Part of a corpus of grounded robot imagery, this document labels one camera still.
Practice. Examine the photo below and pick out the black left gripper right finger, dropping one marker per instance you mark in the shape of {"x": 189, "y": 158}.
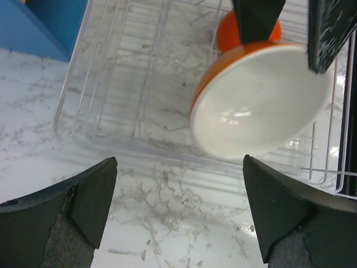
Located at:
{"x": 296, "y": 224}

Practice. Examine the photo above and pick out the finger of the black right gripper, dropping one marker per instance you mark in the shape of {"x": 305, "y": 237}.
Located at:
{"x": 330, "y": 24}
{"x": 256, "y": 18}

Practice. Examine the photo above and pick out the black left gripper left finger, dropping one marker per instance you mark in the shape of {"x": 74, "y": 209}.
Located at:
{"x": 61, "y": 225}

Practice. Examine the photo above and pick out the orange plastic bowl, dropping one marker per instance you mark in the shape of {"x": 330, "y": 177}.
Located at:
{"x": 228, "y": 38}

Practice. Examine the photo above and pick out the orange bowl white inside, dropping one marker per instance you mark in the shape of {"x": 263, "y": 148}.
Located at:
{"x": 256, "y": 98}

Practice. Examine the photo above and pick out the white wire dish rack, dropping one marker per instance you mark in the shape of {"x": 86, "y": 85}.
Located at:
{"x": 324, "y": 153}

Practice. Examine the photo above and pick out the clear plastic drip tray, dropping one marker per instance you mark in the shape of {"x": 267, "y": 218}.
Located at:
{"x": 133, "y": 76}

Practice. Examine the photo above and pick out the blue shelf unit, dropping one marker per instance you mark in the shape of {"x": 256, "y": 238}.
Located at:
{"x": 47, "y": 29}

